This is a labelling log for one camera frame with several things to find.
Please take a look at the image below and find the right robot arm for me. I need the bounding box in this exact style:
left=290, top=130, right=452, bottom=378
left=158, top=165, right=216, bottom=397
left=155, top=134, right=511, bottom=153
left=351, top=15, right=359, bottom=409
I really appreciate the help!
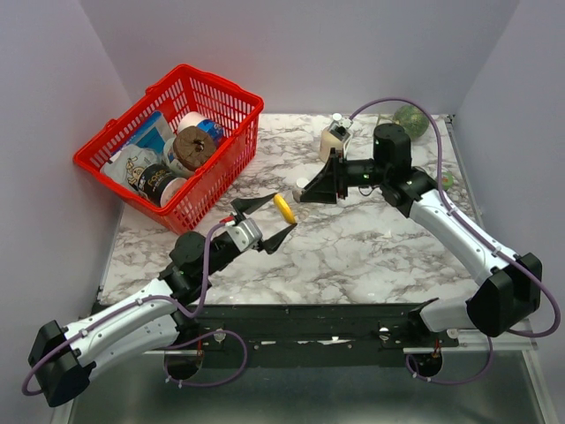
left=299, top=124, right=542, bottom=346

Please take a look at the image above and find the white blue tissue roll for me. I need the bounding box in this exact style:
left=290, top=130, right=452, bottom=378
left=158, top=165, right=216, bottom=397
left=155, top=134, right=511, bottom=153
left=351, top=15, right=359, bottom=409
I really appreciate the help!
left=177, top=111, right=224, bottom=147

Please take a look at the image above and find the silver cartoon snack bag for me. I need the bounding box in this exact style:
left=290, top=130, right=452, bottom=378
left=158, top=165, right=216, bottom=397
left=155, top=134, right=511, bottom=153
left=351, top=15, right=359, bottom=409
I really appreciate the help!
left=101, top=145, right=162, bottom=193

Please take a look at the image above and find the blue white packet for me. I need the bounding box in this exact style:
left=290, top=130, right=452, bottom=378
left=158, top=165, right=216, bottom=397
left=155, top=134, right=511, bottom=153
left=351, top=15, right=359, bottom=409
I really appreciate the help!
left=109, top=110, right=174, bottom=163

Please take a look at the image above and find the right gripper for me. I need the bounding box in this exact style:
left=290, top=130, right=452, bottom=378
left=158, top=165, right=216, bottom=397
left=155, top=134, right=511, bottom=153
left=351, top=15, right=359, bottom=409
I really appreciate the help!
left=300, top=148, right=389, bottom=204

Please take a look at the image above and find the beige soap pump bottle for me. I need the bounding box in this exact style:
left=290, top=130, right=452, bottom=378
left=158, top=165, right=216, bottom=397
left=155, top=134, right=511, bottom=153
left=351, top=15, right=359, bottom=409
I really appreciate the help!
left=319, top=113, right=343, bottom=163

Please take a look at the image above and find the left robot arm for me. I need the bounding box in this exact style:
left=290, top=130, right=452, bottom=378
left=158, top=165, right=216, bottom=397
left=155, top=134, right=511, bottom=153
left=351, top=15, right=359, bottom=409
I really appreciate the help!
left=21, top=193, right=297, bottom=407

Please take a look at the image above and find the small pill bottle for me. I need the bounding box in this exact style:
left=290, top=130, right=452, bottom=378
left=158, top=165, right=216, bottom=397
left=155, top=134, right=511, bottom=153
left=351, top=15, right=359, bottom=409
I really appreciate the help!
left=292, top=178, right=309, bottom=203

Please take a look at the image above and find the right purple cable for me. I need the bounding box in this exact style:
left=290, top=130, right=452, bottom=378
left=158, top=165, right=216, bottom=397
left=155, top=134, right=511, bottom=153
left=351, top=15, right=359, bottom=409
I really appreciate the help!
left=348, top=97, right=561, bottom=339

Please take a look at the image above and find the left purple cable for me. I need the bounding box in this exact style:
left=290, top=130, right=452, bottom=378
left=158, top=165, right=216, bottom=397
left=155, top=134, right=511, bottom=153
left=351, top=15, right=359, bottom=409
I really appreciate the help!
left=21, top=220, right=235, bottom=397

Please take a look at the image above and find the red plastic shopping basket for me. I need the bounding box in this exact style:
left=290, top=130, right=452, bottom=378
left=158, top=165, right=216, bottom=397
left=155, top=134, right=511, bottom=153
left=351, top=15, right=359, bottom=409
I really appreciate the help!
left=73, top=64, right=264, bottom=234

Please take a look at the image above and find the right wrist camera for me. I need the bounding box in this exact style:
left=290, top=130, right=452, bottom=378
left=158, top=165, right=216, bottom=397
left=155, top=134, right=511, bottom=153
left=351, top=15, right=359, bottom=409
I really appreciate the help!
left=328, top=117, right=353, bottom=155

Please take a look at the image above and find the purple cable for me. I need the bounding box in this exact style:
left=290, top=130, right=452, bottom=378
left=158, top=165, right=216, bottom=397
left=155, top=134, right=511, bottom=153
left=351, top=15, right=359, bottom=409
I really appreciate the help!
left=21, top=220, right=235, bottom=397
left=348, top=97, right=561, bottom=339

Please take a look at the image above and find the white printed cup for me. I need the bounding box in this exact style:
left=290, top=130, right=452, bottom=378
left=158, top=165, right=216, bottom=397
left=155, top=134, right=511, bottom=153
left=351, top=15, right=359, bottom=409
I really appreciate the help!
left=162, top=137, right=194, bottom=178

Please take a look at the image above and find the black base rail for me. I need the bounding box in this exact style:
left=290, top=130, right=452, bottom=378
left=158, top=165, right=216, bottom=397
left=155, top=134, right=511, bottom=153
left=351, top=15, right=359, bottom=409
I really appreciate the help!
left=155, top=304, right=462, bottom=376

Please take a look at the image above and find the green cylinder bottle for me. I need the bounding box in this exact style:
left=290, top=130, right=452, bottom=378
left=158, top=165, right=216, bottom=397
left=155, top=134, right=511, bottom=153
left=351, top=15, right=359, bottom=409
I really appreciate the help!
left=437, top=170, right=455, bottom=191

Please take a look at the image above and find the green melon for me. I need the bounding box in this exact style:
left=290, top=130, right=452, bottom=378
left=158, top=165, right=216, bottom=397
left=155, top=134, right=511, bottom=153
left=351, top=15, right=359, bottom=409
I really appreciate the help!
left=393, top=104, right=430, bottom=140

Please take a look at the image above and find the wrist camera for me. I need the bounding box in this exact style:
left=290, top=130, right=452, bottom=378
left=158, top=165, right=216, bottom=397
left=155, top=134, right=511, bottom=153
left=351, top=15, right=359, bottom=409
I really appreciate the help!
left=222, top=216, right=262, bottom=253
left=328, top=117, right=353, bottom=155

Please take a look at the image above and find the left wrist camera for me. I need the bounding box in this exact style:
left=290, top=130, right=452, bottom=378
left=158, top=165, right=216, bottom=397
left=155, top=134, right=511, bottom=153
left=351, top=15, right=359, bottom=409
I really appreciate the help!
left=222, top=216, right=262, bottom=253

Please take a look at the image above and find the brown round cork block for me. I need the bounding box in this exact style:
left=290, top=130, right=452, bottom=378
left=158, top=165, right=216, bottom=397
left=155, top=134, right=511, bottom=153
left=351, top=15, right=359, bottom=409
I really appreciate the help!
left=173, top=126, right=216, bottom=171

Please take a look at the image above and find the black face cream tub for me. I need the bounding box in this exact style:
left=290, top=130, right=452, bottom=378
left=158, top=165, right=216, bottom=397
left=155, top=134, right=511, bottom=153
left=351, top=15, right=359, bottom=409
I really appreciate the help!
left=137, top=163, right=186, bottom=208

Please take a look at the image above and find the orange pill dish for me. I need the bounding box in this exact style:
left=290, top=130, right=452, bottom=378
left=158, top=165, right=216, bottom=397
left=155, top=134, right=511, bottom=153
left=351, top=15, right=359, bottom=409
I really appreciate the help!
left=273, top=193, right=297, bottom=224

